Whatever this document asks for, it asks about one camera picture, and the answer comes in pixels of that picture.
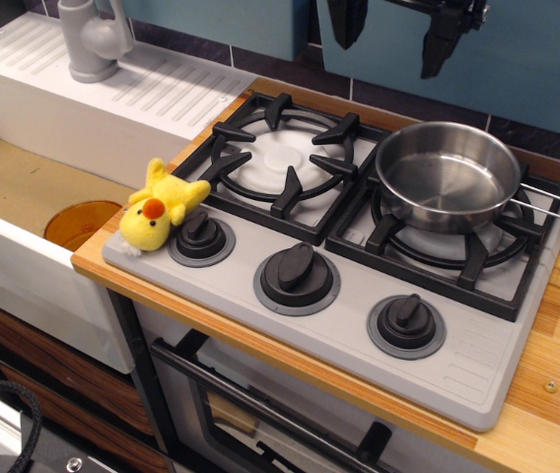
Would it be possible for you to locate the black left burner grate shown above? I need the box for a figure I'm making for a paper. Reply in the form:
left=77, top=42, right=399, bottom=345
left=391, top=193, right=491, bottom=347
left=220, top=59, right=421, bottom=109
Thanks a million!
left=174, top=94, right=388, bottom=245

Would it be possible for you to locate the black left stove knob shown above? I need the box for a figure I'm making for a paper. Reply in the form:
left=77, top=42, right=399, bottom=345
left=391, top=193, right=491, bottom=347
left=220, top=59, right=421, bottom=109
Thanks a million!
left=167, top=211, right=236, bottom=268

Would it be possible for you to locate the black braided cable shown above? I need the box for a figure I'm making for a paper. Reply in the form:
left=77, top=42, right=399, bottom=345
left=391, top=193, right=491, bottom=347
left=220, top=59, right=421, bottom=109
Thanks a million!
left=0, top=378, right=43, bottom=473

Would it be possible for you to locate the black right stove knob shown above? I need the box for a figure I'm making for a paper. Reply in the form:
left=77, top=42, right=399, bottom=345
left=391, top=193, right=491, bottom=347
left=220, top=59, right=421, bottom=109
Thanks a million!
left=367, top=294, right=447, bottom=361

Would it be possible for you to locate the black burner grate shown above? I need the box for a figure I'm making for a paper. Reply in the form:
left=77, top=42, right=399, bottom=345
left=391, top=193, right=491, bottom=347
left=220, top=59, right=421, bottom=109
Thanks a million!
left=325, top=163, right=560, bottom=322
left=174, top=94, right=388, bottom=245

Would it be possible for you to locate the wooden drawer cabinet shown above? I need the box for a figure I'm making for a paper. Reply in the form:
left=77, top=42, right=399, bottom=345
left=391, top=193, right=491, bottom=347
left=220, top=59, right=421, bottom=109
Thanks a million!
left=0, top=308, right=173, bottom=472

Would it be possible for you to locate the black right burner grate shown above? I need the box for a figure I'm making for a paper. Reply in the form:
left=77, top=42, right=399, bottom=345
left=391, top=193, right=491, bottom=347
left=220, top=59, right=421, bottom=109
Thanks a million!
left=325, top=163, right=560, bottom=322

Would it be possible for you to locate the oven door with handle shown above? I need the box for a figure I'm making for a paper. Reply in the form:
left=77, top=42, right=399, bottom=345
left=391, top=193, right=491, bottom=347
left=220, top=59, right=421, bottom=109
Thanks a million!
left=149, top=328, right=458, bottom=473

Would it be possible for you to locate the black stove knob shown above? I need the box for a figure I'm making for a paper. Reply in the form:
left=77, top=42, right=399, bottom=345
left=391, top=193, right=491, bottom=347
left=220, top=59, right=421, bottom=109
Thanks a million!
left=367, top=294, right=447, bottom=361
left=167, top=211, right=236, bottom=268
left=253, top=242, right=341, bottom=317

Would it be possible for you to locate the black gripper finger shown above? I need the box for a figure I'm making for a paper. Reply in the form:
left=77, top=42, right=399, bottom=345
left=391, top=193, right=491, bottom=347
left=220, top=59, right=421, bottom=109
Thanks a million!
left=326, top=0, right=368, bottom=50
left=421, top=1, right=477, bottom=79

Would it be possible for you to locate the stainless steel pan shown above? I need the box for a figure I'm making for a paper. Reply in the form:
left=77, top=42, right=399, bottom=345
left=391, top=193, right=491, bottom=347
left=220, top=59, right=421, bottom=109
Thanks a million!
left=374, top=121, right=560, bottom=235

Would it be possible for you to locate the grey toy faucet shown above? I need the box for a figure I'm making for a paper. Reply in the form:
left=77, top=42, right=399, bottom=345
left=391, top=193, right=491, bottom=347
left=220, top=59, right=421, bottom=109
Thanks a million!
left=57, top=0, right=134, bottom=84

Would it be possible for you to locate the grey toy stove top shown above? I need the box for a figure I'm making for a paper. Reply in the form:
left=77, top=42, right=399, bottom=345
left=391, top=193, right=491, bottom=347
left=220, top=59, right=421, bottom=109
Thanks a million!
left=103, top=210, right=538, bottom=431

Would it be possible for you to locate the black middle stove knob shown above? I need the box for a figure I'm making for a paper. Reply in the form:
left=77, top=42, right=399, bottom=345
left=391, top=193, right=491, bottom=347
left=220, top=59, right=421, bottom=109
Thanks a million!
left=253, top=242, right=341, bottom=317

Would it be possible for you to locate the yellow stuffed duck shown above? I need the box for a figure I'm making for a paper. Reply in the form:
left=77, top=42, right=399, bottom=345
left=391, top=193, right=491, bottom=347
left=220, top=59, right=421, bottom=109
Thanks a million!
left=119, top=158, right=211, bottom=256

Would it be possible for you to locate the white toy sink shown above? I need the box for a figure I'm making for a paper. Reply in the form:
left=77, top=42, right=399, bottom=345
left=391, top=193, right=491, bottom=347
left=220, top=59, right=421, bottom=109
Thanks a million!
left=0, top=13, right=253, bottom=373

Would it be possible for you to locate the orange plastic plate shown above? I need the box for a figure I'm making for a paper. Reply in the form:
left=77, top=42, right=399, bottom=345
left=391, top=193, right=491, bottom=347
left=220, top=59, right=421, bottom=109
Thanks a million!
left=43, top=200, right=121, bottom=251

